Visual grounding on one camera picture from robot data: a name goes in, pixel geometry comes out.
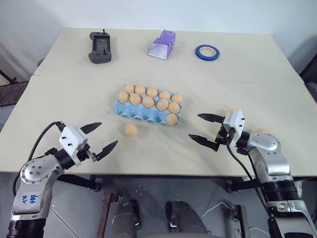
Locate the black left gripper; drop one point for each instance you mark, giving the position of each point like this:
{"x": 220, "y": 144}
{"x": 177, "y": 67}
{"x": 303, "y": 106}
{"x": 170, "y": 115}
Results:
{"x": 87, "y": 153}

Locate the black table leg with caster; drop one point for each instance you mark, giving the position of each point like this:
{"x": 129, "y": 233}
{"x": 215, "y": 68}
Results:
{"x": 239, "y": 184}
{"x": 81, "y": 182}

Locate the dark grey floor mat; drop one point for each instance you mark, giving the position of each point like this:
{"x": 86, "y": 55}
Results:
{"x": 11, "y": 94}

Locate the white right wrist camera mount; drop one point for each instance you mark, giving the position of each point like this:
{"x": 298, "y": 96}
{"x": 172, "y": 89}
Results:
{"x": 234, "y": 120}

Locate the blue tape roll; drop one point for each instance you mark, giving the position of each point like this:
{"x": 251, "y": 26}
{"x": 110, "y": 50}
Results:
{"x": 198, "y": 56}

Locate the dark rounded shape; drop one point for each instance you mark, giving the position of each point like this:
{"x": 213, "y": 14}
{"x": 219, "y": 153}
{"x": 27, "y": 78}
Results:
{"x": 184, "y": 219}
{"x": 127, "y": 218}

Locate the rusty metal bar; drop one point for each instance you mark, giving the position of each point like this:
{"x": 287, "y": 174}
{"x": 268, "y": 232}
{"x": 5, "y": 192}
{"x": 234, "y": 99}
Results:
{"x": 107, "y": 213}
{"x": 244, "y": 219}

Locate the blue egg tray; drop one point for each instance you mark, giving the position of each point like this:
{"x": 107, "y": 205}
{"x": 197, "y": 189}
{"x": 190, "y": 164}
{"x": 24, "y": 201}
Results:
{"x": 138, "y": 115}

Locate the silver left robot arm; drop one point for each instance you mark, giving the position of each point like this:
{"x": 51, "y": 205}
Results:
{"x": 32, "y": 171}

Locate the black stand leg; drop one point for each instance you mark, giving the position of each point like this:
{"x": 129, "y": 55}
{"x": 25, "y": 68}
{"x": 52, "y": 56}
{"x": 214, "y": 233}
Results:
{"x": 8, "y": 77}

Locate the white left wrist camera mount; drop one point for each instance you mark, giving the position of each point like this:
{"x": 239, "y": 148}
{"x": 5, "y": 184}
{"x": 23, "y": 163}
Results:
{"x": 70, "y": 137}

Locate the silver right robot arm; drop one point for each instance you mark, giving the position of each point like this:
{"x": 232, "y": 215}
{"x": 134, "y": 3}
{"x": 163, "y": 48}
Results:
{"x": 268, "y": 146}

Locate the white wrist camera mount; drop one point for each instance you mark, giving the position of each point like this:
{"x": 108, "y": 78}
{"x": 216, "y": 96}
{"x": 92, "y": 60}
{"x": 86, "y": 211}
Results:
{"x": 234, "y": 120}
{"x": 70, "y": 137}

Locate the tan egg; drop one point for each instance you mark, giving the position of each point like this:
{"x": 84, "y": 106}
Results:
{"x": 261, "y": 130}
{"x": 229, "y": 110}
{"x": 164, "y": 95}
{"x": 162, "y": 104}
{"x": 171, "y": 119}
{"x": 177, "y": 99}
{"x": 148, "y": 102}
{"x": 128, "y": 88}
{"x": 140, "y": 89}
{"x": 130, "y": 130}
{"x": 152, "y": 91}
{"x": 135, "y": 99}
{"x": 123, "y": 97}
{"x": 174, "y": 107}

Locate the purple tissue pack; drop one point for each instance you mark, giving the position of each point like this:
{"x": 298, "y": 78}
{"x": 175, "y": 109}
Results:
{"x": 162, "y": 44}

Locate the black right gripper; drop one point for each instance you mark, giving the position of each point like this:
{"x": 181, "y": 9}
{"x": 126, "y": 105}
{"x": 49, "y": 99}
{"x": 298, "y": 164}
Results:
{"x": 225, "y": 136}

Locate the grey handheld remote controller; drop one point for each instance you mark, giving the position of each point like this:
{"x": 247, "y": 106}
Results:
{"x": 99, "y": 48}

